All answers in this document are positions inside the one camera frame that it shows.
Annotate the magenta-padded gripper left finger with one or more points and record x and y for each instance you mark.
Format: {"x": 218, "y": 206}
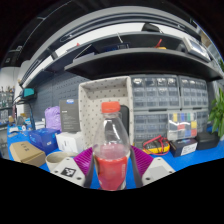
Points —
{"x": 66, "y": 171}

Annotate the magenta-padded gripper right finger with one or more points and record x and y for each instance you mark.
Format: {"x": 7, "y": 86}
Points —
{"x": 158, "y": 170}

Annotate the clear red-capped drink bottle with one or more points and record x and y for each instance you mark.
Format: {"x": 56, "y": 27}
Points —
{"x": 111, "y": 166}

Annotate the cream ceramic mug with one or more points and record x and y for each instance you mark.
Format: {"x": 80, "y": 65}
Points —
{"x": 55, "y": 159}

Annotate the yellow multimeter with leads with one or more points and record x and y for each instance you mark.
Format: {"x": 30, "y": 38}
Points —
{"x": 153, "y": 146}
{"x": 160, "y": 47}

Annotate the white carton box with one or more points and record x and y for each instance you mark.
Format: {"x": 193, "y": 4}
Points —
{"x": 70, "y": 141}

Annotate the black box with white label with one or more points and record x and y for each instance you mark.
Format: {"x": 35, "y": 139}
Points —
{"x": 183, "y": 146}

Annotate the blue carton box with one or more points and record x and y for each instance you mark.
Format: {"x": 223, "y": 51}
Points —
{"x": 43, "y": 138}

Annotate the brown cardboard box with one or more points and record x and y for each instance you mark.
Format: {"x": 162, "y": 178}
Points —
{"x": 26, "y": 151}

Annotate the grey small-parts drawer cabinet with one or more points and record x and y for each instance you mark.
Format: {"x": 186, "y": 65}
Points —
{"x": 202, "y": 119}
{"x": 150, "y": 125}
{"x": 193, "y": 93}
{"x": 155, "y": 93}

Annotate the clear box of colourful parts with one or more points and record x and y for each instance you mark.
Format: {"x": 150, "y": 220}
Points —
{"x": 181, "y": 126}

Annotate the small white box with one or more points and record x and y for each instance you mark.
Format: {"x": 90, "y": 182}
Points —
{"x": 40, "y": 125}

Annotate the dark grey upright box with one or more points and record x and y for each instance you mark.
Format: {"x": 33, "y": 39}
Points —
{"x": 69, "y": 116}

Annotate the purple plastic bag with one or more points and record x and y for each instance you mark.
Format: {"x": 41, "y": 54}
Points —
{"x": 52, "y": 118}

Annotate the black flat case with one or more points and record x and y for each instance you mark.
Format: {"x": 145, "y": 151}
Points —
{"x": 206, "y": 140}

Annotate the black rectangular device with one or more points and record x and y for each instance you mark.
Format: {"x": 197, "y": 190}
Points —
{"x": 124, "y": 116}

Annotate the white perforated storage tray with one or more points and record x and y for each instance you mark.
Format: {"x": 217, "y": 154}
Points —
{"x": 90, "y": 100}

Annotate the potted green plant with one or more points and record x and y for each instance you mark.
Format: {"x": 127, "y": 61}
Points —
{"x": 218, "y": 113}

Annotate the grey pegboard panel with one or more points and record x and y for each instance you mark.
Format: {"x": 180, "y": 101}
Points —
{"x": 53, "y": 90}

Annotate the dark grey shelf board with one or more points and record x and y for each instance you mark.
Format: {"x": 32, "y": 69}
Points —
{"x": 133, "y": 63}
{"x": 110, "y": 40}

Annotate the grey oscilloscope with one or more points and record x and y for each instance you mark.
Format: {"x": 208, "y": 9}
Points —
{"x": 196, "y": 48}

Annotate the black rounded object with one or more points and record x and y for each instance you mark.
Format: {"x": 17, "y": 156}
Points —
{"x": 151, "y": 27}

